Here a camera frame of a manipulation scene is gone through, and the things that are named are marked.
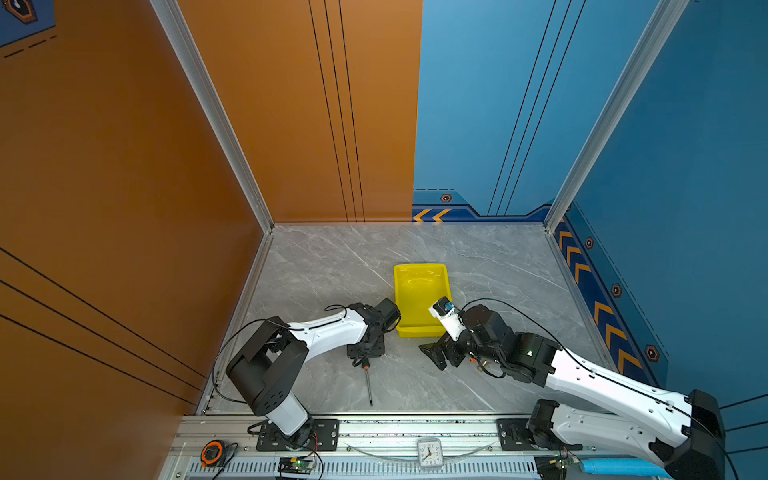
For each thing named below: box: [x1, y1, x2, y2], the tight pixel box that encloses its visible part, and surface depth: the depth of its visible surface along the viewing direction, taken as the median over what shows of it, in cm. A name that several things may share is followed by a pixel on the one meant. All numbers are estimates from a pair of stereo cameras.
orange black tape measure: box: [200, 439, 226, 468], surface depth 71 cm
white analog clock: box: [417, 437, 444, 469], surface depth 71 cm
